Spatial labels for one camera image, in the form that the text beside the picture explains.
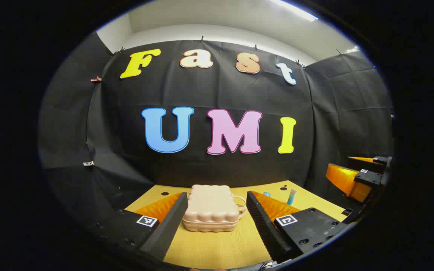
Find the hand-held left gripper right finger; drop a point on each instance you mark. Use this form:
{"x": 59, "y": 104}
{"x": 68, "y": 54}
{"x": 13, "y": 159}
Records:
{"x": 264, "y": 222}

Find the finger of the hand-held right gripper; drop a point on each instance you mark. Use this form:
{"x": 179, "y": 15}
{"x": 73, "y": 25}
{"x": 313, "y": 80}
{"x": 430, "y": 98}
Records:
{"x": 375, "y": 160}
{"x": 347, "y": 180}

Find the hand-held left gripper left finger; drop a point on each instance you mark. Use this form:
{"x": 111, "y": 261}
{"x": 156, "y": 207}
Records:
{"x": 166, "y": 226}

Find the pale blue cosmetic tube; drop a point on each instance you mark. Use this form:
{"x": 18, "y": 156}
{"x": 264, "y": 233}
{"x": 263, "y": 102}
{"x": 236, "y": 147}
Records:
{"x": 291, "y": 197}

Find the beige hard-shell suitcase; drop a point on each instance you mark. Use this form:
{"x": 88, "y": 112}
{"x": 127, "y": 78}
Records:
{"x": 211, "y": 207}

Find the silver metal clip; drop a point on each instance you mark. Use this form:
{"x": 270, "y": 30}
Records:
{"x": 88, "y": 163}

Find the copper cloth clip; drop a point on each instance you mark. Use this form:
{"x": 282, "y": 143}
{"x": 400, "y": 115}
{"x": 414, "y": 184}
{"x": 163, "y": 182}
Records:
{"x": 96, "y": 79}

